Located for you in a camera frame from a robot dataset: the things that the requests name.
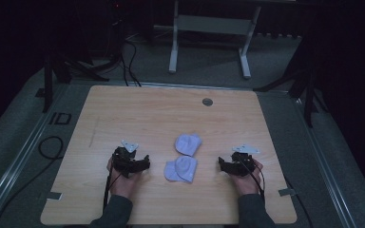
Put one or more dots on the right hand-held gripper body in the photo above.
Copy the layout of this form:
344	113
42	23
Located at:
242	161

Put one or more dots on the grey round table grommet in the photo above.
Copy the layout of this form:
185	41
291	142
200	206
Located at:
207	102

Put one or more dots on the black tripod stand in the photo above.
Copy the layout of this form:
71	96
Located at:
49	82
309	95

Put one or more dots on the light purple sock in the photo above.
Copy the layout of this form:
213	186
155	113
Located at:
181	169
187	144

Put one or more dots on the person's left hand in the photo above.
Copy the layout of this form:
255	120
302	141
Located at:
123	185

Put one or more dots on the white metal desk frame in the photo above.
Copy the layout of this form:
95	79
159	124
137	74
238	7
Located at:
214	24

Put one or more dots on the person's right hand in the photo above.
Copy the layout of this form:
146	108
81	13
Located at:
245	184

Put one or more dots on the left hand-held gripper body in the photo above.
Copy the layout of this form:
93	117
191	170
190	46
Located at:
125	160

